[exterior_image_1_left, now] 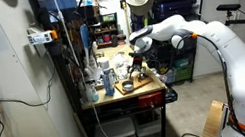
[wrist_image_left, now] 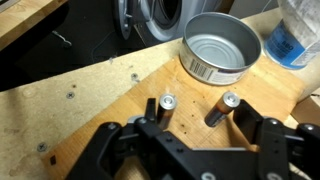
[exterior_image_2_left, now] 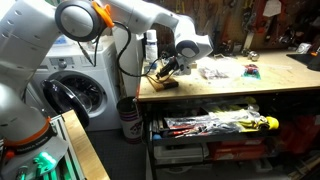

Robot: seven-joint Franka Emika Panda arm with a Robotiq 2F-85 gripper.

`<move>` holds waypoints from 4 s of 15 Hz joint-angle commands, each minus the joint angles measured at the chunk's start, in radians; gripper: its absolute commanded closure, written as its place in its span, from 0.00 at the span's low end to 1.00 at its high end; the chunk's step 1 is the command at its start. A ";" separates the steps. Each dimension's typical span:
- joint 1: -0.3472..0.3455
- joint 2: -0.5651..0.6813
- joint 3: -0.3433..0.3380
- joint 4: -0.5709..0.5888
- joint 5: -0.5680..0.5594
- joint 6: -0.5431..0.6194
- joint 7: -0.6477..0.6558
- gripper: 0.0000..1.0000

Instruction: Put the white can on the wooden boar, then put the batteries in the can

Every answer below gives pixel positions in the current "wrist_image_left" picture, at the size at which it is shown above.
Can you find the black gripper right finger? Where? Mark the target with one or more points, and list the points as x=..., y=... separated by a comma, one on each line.
x=246, y=123

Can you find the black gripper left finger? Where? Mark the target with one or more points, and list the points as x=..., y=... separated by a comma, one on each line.
x=151, y=109

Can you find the white round cap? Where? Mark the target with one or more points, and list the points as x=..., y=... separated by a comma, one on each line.
x=166, y=111

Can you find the black copper AA battery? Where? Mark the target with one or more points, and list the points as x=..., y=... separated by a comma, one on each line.
x=220, y=111

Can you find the white tin can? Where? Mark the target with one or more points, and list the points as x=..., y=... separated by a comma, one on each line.
x=216, y=53

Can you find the wooden board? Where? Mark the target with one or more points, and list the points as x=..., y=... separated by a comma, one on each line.
x=186, y=96

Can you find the blue white canister bottle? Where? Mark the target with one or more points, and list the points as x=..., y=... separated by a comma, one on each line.
x=293, y=40

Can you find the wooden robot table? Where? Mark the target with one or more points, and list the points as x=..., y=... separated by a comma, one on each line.
x=23, y=16

